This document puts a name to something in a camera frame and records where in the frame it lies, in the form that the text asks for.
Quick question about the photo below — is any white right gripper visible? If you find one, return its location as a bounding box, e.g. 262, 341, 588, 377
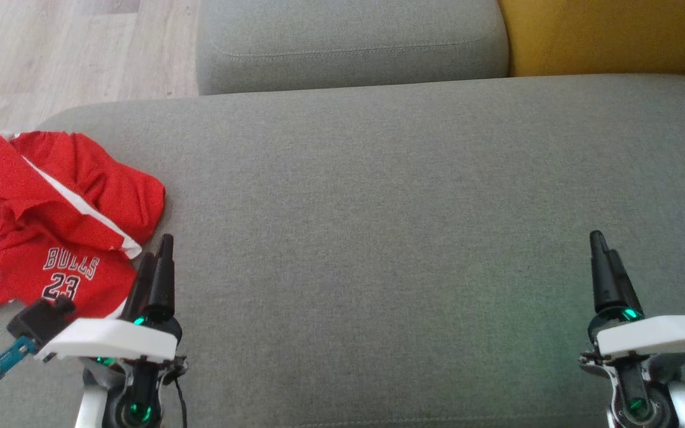
586, 230, 685, 361

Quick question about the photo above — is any red garment with white stripe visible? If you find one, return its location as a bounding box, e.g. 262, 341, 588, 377
0, 130, 166, 253

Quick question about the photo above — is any large grey sofa back cushion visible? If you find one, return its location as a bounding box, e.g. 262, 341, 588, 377
196, 0, 511, 96

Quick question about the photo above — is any grey sofa seat cushion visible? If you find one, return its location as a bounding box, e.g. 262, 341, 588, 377
0, 73, 685, 428

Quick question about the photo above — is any red shirt with white sleeves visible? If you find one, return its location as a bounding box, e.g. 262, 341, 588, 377
0, 199, 141, 320

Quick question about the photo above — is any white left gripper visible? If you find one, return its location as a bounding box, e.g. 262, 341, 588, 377
36, 233, 183, 364

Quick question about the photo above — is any yellow sofa cushion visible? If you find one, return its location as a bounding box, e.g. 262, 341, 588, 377
497, 0, 685, 78

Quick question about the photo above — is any left cable with teal plug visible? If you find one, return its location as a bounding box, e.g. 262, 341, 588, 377
0, 335, 39, 428

